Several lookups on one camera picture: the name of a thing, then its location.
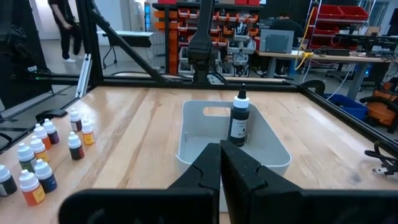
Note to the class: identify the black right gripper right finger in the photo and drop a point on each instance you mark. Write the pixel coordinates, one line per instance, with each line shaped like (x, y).
(264, 205)

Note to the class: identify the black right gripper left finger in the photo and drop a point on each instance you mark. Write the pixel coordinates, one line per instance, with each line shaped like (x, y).
(186, 205)

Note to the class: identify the grey plastic bin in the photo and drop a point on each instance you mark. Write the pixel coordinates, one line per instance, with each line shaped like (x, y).
(267, 143)

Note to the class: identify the large black cap coloring bottle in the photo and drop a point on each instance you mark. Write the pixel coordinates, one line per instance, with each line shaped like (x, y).
(238, 124)

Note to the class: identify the small orange dropper bottle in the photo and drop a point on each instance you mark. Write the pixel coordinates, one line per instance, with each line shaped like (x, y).
(32, 187)
(42, 137)
(39, 149)
(88, 133)

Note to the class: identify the small black dropper bottle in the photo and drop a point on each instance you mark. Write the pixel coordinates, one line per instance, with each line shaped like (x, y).
(76, 149)
(45, 175)

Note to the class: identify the small maroon dropper bottle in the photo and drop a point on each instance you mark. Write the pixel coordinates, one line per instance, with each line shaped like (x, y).
(75, 121)

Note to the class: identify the small dark purple dropper bottle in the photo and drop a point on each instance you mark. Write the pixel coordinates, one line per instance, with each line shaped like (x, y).
(51, 132)

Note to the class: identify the small dark green dropper bottle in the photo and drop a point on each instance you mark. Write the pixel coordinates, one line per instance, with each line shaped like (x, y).
(27, 157)

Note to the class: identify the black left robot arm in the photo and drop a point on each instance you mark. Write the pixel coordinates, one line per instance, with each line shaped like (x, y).
(202, 40)

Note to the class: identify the blue plastic bin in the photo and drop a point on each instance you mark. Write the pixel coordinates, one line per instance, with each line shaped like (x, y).
(342, 105)

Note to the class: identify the orange black vacuum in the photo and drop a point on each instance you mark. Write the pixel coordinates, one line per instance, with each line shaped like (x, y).
(382, 109)

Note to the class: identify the silver aluminium extrusion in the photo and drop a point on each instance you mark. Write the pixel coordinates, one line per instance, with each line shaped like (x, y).
(84, 74)

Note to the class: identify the wooden workbench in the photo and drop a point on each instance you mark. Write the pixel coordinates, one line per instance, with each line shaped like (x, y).
(342, 58)

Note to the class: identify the shelf rack orange bins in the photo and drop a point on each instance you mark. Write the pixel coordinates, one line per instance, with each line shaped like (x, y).
(174, 34)

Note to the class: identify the white table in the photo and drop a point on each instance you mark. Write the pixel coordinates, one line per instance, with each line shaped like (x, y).
(124, 35)

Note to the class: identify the person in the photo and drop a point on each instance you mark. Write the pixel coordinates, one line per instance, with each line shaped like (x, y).
(287, 25)
(65, 28)

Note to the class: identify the shelf rack red bins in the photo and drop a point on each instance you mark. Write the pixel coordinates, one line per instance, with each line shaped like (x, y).
(339, 15)

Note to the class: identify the large black panel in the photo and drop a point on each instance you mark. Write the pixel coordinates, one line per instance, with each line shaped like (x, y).
(18, 46)

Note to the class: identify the black aluminium table frame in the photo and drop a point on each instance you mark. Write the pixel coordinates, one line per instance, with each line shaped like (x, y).
(140, 82)

